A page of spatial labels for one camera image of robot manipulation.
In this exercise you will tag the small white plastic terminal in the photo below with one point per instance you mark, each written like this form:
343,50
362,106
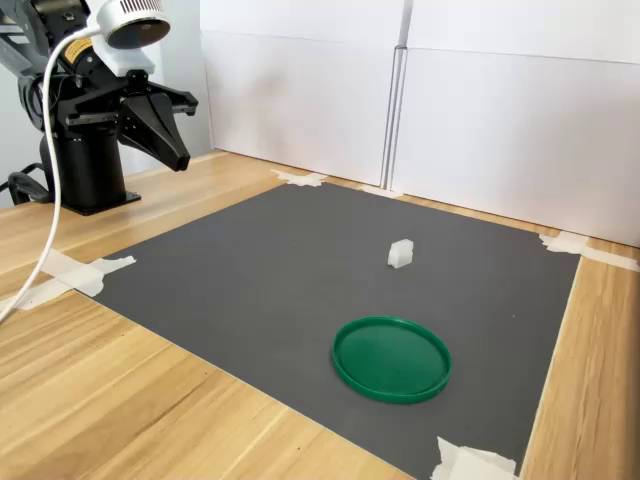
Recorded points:
400,255

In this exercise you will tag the round green lid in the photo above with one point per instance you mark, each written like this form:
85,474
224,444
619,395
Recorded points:
390,360

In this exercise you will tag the dark grey mat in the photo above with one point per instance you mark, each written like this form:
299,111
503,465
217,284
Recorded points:
250,280

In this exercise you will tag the clear partition joiner strip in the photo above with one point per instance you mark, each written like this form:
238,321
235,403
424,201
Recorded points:
394,125

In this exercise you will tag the white round wrist camera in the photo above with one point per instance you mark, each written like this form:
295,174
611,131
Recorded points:
130,10

